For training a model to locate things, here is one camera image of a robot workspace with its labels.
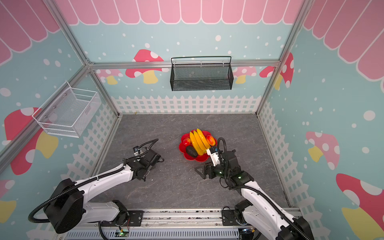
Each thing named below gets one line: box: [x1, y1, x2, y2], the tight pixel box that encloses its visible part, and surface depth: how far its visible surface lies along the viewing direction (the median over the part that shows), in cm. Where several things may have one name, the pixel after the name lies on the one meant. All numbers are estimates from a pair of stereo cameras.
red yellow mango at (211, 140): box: [206, 135, 216, 146], surface depth 99 cm
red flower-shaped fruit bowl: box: [178, 129, 217, 162], surface depth 100 cm
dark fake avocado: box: [186, 145, 198, 158], surface depth 96 cm
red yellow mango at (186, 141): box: [183, 137, 191, 147], surface depth 100 cm
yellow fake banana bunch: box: [189, 128, 212, 156], surface depth 102 cm
